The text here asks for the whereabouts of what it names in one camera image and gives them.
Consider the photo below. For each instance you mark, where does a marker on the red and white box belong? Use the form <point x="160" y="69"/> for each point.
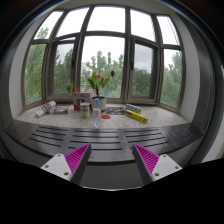
<point x="79" y="97"/>

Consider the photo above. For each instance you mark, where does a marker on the light blue small box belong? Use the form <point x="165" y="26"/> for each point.
<point x="133" y="108"/>

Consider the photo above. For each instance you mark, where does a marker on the rolled white package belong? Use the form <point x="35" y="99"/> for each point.
<point x="46" y="108"/>

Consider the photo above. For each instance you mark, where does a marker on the clear plastic water bottle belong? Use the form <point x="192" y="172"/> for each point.
<point x="97" y="113"/>

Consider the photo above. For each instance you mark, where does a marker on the yellow long box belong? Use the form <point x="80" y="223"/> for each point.
<point x="136" y="116"/>

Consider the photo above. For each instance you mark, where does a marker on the potted plant in white pot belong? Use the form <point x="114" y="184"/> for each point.
<point x="98" y="82"/>

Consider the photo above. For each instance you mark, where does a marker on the dark printed magazine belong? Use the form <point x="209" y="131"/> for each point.
<point x="115" y="111"/>

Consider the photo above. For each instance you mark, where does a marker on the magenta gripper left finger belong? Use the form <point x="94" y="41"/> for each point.
<point x="70" y="166"/>

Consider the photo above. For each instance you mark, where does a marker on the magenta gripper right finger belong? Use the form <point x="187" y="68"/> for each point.
<point x="152" y="166"/>

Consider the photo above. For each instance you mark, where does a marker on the dark window frame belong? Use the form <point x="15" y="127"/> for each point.
<point x="143" y="49"/>

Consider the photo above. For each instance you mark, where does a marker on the dark vented radiator cover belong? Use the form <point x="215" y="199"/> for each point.
<point x="107" y="145"/>

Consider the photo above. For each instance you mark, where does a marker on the colourful flat booklet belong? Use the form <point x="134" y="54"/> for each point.
<point x="61" y="109"/>

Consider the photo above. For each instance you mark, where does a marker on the white patterned mug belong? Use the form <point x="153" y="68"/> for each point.
<point x="85" y="109"/>

